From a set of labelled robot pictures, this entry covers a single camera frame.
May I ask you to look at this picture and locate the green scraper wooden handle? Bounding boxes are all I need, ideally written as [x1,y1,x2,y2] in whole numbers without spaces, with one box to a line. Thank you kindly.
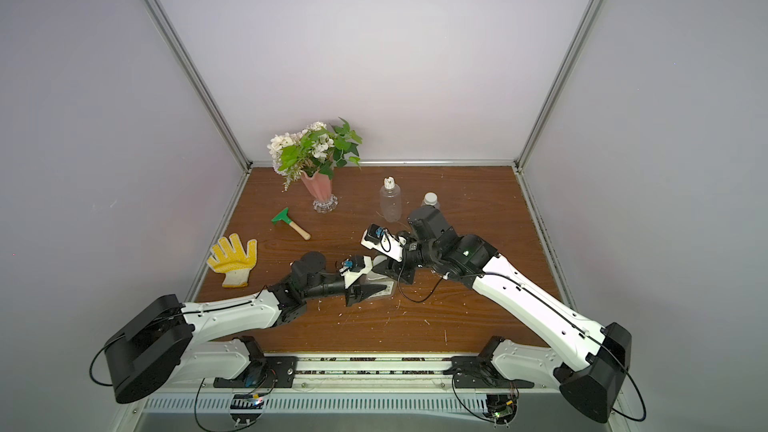
[271,207,311,241]

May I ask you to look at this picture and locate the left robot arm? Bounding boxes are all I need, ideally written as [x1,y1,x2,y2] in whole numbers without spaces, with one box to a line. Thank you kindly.
[102,252,387,404]

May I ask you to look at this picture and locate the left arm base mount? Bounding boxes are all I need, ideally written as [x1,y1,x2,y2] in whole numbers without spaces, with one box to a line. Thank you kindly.
[213,355,298,389]

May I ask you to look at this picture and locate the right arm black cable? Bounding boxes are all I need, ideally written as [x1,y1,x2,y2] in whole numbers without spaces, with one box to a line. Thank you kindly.
[395,269,448,304]

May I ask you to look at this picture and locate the round clear bottle front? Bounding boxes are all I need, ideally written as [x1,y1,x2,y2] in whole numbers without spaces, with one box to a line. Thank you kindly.
[422,192,440,209]

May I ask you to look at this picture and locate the square clear bottle with label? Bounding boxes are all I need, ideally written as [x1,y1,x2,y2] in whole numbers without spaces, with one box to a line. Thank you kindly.
[359,271,395,297]

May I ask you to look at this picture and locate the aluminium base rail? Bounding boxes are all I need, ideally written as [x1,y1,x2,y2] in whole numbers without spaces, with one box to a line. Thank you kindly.
[139,355,585,425]

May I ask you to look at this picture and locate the yellow work glove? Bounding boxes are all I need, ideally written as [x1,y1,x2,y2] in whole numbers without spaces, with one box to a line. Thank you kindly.
[206,233,258,289]

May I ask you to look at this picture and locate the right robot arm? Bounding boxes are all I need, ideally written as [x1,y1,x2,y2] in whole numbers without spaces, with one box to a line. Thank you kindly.
[361,206,632,423]

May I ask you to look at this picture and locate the pink vase with flowers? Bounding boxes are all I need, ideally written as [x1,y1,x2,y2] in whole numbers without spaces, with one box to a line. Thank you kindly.
[267,118,363,213]

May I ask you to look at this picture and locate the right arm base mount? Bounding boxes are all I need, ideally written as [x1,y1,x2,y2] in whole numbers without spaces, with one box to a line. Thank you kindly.
[445,356,534,389]

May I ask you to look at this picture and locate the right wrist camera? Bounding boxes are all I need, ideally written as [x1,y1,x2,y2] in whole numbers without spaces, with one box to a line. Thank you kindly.
[361,224,406,262]

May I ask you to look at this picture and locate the round clear bottle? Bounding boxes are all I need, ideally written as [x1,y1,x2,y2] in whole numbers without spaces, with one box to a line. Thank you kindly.
[380,180,402,223]
[422,192,440,209]

